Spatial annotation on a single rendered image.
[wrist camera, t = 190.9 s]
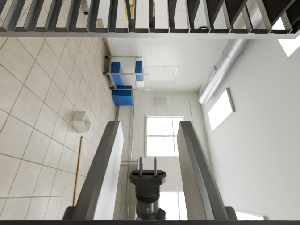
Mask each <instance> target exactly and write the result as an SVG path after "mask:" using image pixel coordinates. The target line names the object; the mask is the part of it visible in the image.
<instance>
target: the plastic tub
mask: <svg viewBox="0 0 300 225"><path fill-rule="evenodd" d="M72 123H73V125H74V126H75V128H76V129H77V131H78V133H88V132H89V129H90V127H91V123H92V122H91V119H90V117H89V115H88V113H87V111H76V113H75V115H74V117H73V120H72Z"/></svg>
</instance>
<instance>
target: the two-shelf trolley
mask: <svg viewBox="0 0 300 225"><path fill-rule="evenodd" d="M113 57H127V58H134V73H112V65H113ZM105 58H106V59H109V58H110V66H109V73H106V72H103V75H109V76H110V78H111V81H112V83H113V85H114V87H113V88H112V87H110V90H142V91H143V90H149V89H143V88H142V89H138V88H137V80H136V75H141V73H135V69H136V58H142V56H105ZM112 75H134V79H135V85H136V89H117V86H116V84H115V82H114V79H113V76H112Z"/></svg>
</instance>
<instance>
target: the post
mask: <svg viewBox="0 0 300 225"><path fill-rule="evenodd" d="M214 30H215V33H208V29H195V33H188V29H175V33H168V29H165V28H155V33H149V28H135V33H129V32H128V28H116V31H115V33H109V32H108V29H107V28H96V31H95V33H89V32H88V30H87V28H76V30H75V32H68V31H67V29H66V28H65V27H56V30H55V32H48V31H47V30H46V29H45V27H36V29H35V32H28V31H27V30H26V29H25V28H24V27H16V29H15V32H8V31H6V30H5V29H4V28H3V27H0V37H59V38H205V39H296V38H297V37H298V36H300V34H287V33H286V30H285V29H274V33H275V34H267V31H266V29H254V33H255V34H248V33H247V30H246V29H234V31H235V34H228V31H227V29H214Z"/></svg>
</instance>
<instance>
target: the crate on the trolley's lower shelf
mask: <svg viewBox="0 0 300 225"><path fill-rule="evenodd" d="M112 73H123V70H122V67H121V63H120V62H113V63H112ZM112 77H113V79H114V82H115V84H116V85H123V75H112Z"/></svg>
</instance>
